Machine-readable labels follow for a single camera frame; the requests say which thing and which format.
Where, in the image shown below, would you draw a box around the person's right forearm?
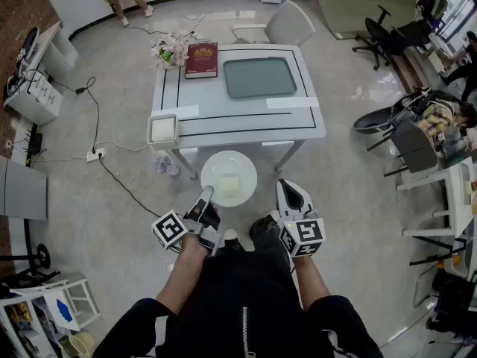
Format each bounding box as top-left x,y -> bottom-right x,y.
291,254 -> 331,311

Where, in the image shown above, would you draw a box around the black cable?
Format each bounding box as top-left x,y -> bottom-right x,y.
51,75 -> 101,154
98,157 -> 162,219

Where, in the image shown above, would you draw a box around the white shelf rack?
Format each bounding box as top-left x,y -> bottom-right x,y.
0,277 -> 101,358

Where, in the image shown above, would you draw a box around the pink flowers in pot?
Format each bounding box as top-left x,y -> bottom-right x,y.
150,31 -> 191,71

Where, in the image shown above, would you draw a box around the white side table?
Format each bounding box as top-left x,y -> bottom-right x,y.
395,157 -> 477,238

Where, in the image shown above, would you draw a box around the green glass tray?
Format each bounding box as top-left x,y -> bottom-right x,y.
222,56 -> 298,99

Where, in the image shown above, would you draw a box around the dark red book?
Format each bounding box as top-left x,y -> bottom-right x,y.
184,42 -> 219,80

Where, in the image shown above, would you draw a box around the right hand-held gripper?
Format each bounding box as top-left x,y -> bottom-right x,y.
276,178 -> 326,258

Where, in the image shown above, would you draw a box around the person's black clothing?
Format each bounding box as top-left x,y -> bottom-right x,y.
91,214 -> 385,358

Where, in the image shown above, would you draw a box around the grey chair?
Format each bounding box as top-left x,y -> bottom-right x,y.
367,117 -> 441,178

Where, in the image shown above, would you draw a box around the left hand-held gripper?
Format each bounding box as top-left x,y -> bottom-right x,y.
151,185 -> 221,257

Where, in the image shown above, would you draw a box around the beige bucket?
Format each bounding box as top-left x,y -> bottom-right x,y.
69,332 -> 97,358

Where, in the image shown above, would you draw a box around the white chair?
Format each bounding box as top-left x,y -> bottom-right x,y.
231,0 -> 316,48

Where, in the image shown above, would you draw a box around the white square box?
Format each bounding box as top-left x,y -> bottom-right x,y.
146,113 -> 180,151

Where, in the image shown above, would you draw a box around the white drawer cabinet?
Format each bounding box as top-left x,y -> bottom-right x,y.
3,69 -> 63,126

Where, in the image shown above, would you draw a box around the white desk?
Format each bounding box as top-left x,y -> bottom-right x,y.
22,20 -> 79,85

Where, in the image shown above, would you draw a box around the person's left forearm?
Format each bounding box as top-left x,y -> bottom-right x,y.
156,235 -> 210,316

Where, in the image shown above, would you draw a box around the purple flower bunch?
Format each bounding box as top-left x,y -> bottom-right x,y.
154,154 -> 180,177

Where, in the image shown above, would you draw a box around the grey panel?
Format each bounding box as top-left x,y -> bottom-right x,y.
0,154 -> 48,222

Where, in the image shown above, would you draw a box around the person's white shoe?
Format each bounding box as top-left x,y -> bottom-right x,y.
222,228 -> 240,250

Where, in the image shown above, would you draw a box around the white plate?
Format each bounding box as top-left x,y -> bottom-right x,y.
200,150 -> 258,207

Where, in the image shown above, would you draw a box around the black office chair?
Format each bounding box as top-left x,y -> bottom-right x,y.
352,4 -> 433,71

